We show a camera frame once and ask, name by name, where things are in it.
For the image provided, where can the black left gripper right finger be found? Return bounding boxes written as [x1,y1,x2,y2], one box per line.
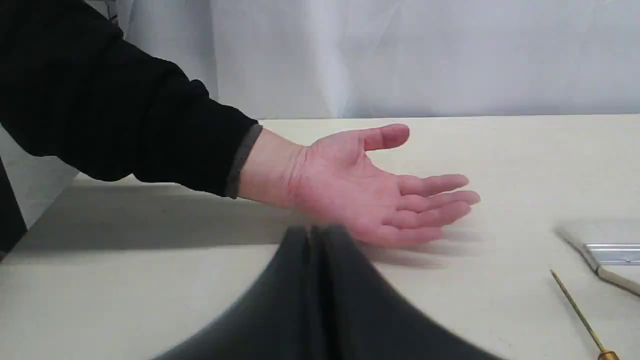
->
[311,226,496,360]

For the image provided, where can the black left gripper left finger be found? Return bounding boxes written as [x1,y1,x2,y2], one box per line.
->
[158,227,313,360]

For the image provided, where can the black gold-trimmed screwdriver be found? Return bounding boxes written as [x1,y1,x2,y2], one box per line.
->
[550,269,620,360]

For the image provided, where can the forearm in black sleeve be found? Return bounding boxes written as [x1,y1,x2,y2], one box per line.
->
[0,0,305,208]

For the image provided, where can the open bare human hand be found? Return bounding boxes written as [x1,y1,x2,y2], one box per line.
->
[287,124,481,248]

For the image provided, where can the white backdrop curtain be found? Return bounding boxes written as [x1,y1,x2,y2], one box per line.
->
[91,0,640,119]

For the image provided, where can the wide wooden-handled paint brush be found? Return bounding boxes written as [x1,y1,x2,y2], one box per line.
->
[555,218,640,296]

